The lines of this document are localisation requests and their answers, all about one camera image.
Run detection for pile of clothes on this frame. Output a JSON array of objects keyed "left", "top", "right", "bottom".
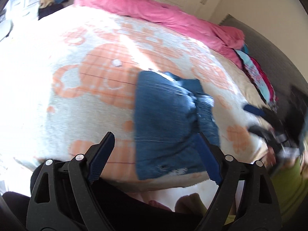
[{"left": 38, "top": 0, "right": 69, "bottom": 20}]

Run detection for white curved desk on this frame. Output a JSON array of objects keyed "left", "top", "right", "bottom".
[{"left": 0, "top": 19, "right": 13, "bottom": 41}]

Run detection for colourful floral pillow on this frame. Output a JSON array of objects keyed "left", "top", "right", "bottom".
[{"left": 235, "top": 46, "right": 278, "bottom": 112}]

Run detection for pink duvet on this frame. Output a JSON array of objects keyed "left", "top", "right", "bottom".
[{"left": 74, "top": 0, "right": 244, "bottom": 69}]

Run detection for orange white plush blanket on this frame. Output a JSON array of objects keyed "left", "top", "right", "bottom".
[{"left": 1, "top": 5, "right": 266, "bottom": 192}]

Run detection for blue denim pants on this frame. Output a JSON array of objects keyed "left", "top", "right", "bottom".
[{"left": 134, "top": 71, "right": 220, "bottom": 180}]

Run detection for grey upholstered headboard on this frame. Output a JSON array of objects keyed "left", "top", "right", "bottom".
[{"left": 219, "top": 13, "right": 308, "bottom": 135}]

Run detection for green sleeve forearm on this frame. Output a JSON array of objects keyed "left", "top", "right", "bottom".
[{"left": 271, "top": 157, "right": 307, "bottom": 225}]

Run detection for white drawer dresser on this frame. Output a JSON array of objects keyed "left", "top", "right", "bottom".
[{"left": 5, "top": 0, "right": 40, "bottom": 23}]

